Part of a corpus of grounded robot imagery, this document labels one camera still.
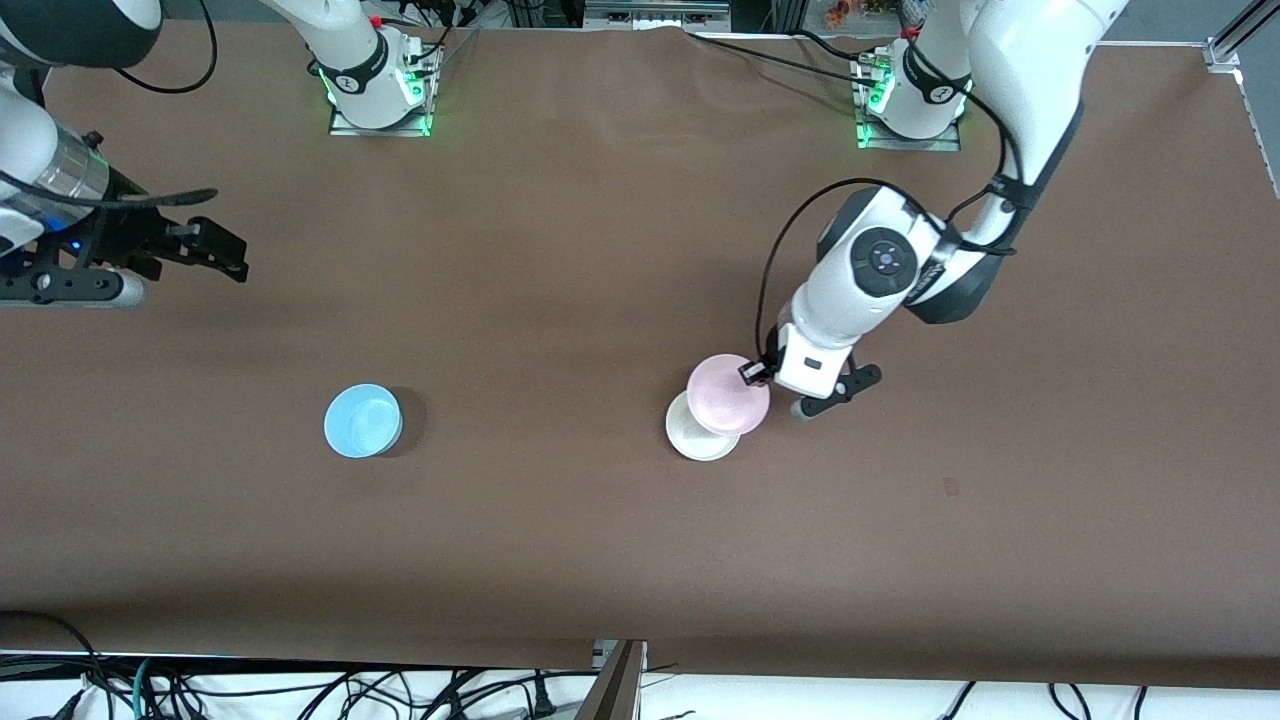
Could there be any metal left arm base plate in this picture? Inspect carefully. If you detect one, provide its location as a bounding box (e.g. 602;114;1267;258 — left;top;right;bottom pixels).
852;50;963;153

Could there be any blue bowl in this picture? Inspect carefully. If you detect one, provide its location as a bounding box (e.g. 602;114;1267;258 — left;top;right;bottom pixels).
323;383;404;459

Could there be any white edge rail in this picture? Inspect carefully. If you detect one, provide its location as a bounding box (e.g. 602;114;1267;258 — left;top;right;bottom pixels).
1238;68;1280;198

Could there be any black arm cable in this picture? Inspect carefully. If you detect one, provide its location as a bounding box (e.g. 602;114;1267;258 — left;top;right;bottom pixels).
112;0;220;96
755;0;1026;366

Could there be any white bowl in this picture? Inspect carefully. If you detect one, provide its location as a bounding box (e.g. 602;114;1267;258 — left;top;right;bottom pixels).
665;392;743;462

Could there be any pink bowl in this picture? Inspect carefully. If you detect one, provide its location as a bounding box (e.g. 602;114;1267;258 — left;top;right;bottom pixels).
687;354;772;436

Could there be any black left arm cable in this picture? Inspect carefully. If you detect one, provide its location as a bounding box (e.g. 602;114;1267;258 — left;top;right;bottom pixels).
755;0;1026;366

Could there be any grey metal post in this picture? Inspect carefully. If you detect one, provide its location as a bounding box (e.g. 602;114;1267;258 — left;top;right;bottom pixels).
575;640;649;720

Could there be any aluminium frame profile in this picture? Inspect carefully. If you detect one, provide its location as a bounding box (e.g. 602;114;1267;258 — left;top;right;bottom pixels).
1205;0;1280;71

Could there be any brown table cover sheet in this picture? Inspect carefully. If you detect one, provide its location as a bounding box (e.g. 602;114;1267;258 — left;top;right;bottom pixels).
0;18;1280;691

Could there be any grey metal box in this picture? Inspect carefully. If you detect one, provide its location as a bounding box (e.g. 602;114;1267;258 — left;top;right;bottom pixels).
585;0;731;31

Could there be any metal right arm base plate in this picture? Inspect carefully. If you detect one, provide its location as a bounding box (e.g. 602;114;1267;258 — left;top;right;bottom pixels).
328;40;441;138

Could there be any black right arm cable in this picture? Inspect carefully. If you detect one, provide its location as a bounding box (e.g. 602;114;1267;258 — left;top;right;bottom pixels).
112;0;220;96

